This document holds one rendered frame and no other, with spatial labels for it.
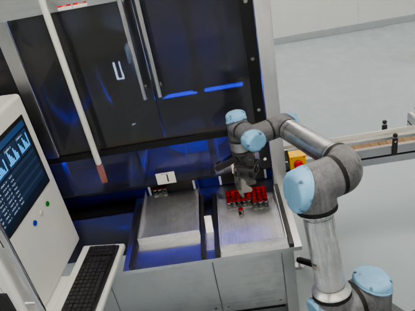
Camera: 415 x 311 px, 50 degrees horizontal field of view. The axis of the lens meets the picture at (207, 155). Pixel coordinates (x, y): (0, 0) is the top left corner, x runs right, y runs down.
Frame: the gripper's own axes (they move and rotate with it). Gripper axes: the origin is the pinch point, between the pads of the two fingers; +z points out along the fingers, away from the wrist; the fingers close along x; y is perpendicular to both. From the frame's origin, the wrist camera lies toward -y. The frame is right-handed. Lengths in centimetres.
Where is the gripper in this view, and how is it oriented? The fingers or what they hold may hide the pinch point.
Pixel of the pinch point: (242, 191)
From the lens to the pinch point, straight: 180.3
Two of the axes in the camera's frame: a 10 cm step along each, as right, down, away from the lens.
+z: 1.7, 8.5, 5.0
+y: 9.1, 0.6, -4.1
